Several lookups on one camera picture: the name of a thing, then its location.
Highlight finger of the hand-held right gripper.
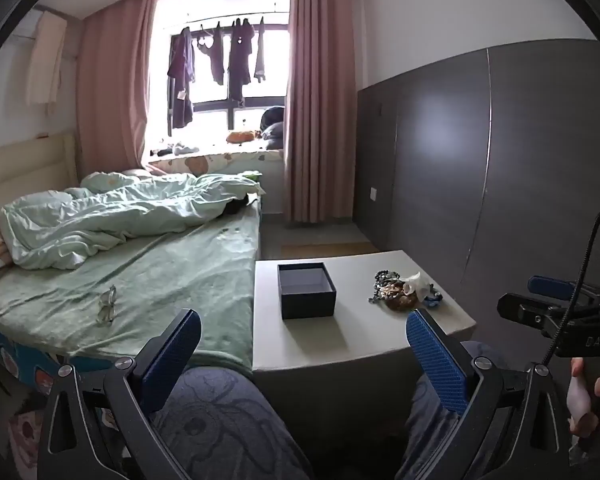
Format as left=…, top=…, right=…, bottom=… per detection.
left=527, top=275, right=600, bottom=307
left=497, top=292, right=588, bottom=335

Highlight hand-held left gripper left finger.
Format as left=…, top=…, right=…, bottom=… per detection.
left=36, top=308, right=203, bottom=480

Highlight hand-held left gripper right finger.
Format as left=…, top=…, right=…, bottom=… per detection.
left=405, top=308, right=573, bottom=480

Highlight dark blue box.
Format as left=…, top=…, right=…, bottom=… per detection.
left=277, top=261, right=337, bottom=320

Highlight person's right hand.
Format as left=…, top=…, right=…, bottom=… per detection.
left=567, top=357, right=600, bottom=438

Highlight green bed sheet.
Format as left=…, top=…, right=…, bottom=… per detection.
left=0, top=195, right=261, bottom=376

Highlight white small table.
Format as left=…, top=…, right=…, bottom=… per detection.
left=252, top=249, right=477, bottom=411

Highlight person's right leg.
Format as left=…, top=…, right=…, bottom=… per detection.
left=394, top=340, right=512, bottom=480

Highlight person's leg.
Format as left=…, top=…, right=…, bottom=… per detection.
left=150, top=365, right=312, bottom=480
left=394, top=340, right=512, bottom=480

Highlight clear-framed eyeglasses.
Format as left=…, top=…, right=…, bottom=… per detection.
left=96, top=284, right=118, bottom=325

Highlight person's left leg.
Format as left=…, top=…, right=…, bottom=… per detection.
left=150, top=365, right=312, bottom=480

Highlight light green quilt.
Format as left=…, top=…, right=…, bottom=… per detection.
left=0, top=172, right=264, bottom=269

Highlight brown cardboard floor sheet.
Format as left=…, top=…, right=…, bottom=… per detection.
left=279, top=241, right=382, bottom=261

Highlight printed blue bed skirt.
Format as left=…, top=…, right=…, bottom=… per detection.
left=0, top=319, right=131, bottom=413

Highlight printed windowsill cushion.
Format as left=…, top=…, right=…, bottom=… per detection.
left=147, top=147, right=286, bottom=177

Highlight window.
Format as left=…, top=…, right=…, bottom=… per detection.
left=144, top=0, right=294, bottom=162

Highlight dark bag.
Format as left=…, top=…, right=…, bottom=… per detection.
left=259, top=105, right=286, bottom=151

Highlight pink curtain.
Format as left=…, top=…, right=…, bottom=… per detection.
left=282, top=0, right=369, bottom=224
left=76, top=0, right=162, bottom=179

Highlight purple hanging shirt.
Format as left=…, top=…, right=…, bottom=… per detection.
left=167, top=27, right=196, bottom=129

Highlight dark hanging top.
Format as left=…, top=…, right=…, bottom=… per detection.
left=227, top=17, right=256, bottom=107

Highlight narrow dark hanging garment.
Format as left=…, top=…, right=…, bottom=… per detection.
left=253, top=17, right=269, bottom=84

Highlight cream hanging cloth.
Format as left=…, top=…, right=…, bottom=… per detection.
left=26, top=9, right=69, bottom=107

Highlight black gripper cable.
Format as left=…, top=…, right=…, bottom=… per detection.
left=542, top=209, right=600, bottom=367

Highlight brown wooden bead bracelet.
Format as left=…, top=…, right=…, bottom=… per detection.
left=382, top=285, right=419, bottom=311

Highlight cream bed frame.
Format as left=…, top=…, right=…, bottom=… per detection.
left=0, top=132, right=79, bottom=233

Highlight clothes rail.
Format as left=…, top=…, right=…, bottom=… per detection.
left=179, top=9, right=290, bottom=31

